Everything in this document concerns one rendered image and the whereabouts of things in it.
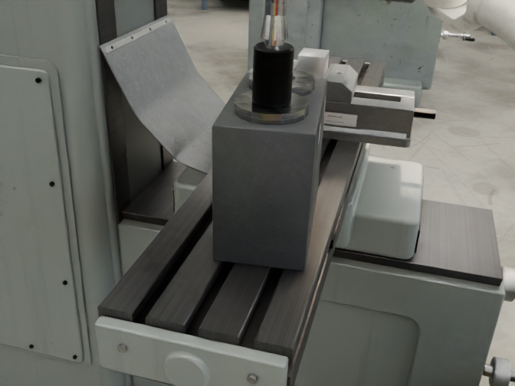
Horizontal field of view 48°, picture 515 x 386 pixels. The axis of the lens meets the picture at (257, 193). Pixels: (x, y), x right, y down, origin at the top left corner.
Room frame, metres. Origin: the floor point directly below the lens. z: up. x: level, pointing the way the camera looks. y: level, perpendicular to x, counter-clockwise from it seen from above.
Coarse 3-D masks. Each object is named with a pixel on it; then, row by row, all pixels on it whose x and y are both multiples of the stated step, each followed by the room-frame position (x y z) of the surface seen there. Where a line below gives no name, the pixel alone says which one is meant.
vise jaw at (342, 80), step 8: (336, 64) 1.17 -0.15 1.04; (344, 64) 1.17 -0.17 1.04; (328, 72) 1.12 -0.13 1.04; (336, 72) 1.12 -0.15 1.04; (344, 72) 1.12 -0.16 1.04; (352, 72) 1.15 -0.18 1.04; (328, 80) 1.06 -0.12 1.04; (336, 80) 1.06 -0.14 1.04; (344, 80) 1.07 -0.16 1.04; (352, 80) 1.10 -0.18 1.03; (328, 88) 1.06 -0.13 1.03; (336, 88) 1.05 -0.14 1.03; (344, 88) 1.05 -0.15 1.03; (352, 88) 1.06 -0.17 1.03; (328, 96) 1.06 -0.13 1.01; (336, 96) 1.05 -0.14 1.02; (344, 96) 1.05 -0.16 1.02; (352, 96) 1.06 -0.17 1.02
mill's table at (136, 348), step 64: (384, 64) 1.59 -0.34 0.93; (192, 192) 0.80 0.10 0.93; (320, 192) 0.82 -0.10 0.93; (192, 256) 0.63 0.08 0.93; (320, 256) 0.64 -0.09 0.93; (128, 320) 0.51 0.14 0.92; (192, 320) 0.53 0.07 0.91; (256, 320) 0.54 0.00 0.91; (192, 384) 0.47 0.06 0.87; (256, 384) 0.46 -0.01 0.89
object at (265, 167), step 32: (320, 96) 0.73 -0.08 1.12; (224, 128) 0.62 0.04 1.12; (256, 128) 0.61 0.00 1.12; (288, 128) 0.62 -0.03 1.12; (320, 128) 0.71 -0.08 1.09; (224, 160) 0.62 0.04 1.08; (256, 160) 0.61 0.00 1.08; (288, 160) 0.61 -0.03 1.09; (224, 192) 0.62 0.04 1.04; (256, 192) 0.61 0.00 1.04; (288, 192) 0.61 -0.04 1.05; (224, 224) 0.62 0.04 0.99; (256, 224) 0.61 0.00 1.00; (288, 224) 0.61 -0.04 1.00; (224, 256) 0.62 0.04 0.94; (256, 256) 0.61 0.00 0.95; (288, 256) 0.60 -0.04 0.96
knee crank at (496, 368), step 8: (496, 360) 0.87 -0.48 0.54; (504, 360) 0.87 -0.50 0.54; (488, 368) 0.87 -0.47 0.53; (496, 368) 0.86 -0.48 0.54; (504, 368) 0.85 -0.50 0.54; (488, 376) 0.86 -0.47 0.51; (496, 376) 0.85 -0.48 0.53; (504, 376) 0.84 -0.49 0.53; (512, 376) 0.85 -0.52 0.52; (496, 384) 0.84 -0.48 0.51; (504, 384) 0.84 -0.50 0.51
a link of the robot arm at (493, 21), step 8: (488, 0) 0.90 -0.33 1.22; (496, 0) 0.89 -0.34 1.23; (504, 0) 0.88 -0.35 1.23; (512, 0) 0.88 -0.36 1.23; (480, 8) 0.90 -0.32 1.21; (488, 8) 0.89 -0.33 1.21; (496, 8) 0.88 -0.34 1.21; (504, 8) 0.87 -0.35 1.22; (512, 8) 0.86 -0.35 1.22; (480, 16) 0.90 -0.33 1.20; (488, 16) 0.89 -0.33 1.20; (496, 16) 0.88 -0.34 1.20; (504, 16) 0.87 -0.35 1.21; (512, 16) 0.85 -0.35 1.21; (480, 24) 0.92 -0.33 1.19; (488, 24) 0.89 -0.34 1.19; (496, 24) 0.88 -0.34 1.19; (504, 24) 0.86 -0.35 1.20; (512, 24) 0.85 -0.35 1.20; (496, 32) 0.88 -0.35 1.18; (504, 32) 0.86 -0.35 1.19; (512, 32) 0.84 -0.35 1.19; (504, 40) 0.87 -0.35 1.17; (512, 40) 0.85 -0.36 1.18; (512, 48) 0.86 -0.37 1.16
